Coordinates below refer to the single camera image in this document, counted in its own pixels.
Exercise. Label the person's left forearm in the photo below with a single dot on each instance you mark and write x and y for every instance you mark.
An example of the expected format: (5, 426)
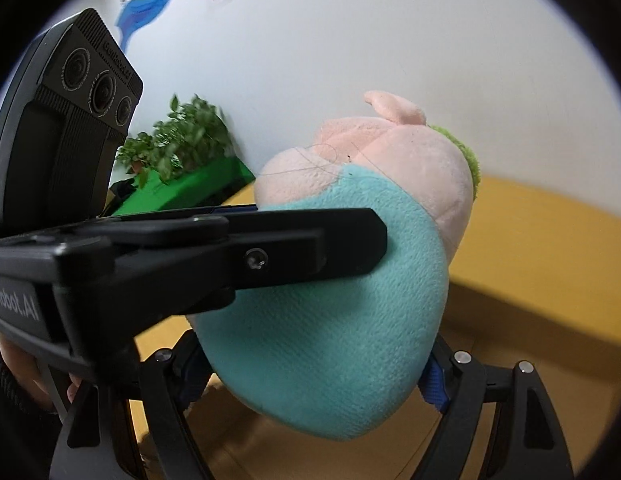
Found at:
(10, 435)

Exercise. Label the blue wall poster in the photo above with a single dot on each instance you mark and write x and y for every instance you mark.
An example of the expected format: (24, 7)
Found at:
(140, 12)

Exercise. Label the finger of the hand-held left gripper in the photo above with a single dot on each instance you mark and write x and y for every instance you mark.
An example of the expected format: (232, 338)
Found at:
(310, 245)
(190, 211)

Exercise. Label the small green potted plant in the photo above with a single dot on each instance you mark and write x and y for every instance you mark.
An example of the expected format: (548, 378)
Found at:
(135, 155)

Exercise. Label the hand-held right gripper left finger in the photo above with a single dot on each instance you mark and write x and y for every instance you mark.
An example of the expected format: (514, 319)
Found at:
(194, 377)

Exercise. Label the person's left hand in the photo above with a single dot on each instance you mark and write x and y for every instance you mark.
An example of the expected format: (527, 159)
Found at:
(23, 365)

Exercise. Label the green table cloth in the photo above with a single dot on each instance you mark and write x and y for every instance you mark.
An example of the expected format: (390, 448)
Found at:
(200, 182)

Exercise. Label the brown cardboard box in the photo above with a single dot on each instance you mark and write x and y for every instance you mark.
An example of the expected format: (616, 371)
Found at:
(540, 375)

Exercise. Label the large green potted plant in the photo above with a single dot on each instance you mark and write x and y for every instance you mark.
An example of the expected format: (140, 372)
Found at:
(193, 130)

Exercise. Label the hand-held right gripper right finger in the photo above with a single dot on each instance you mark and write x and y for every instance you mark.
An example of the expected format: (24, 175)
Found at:
(435, 385)

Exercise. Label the yellow wooden desktop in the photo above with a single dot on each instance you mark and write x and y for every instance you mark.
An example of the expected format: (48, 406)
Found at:
(540, 230)

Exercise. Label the pink and teal plush toy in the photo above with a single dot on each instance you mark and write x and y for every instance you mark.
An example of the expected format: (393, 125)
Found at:
(315, 350)

